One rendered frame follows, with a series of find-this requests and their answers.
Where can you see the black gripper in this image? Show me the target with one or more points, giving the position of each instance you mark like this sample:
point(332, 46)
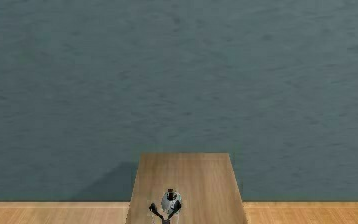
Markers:
point(166, 222)

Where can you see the light brown wooden table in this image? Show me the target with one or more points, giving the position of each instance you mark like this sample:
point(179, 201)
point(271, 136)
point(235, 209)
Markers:
point(207, 180)

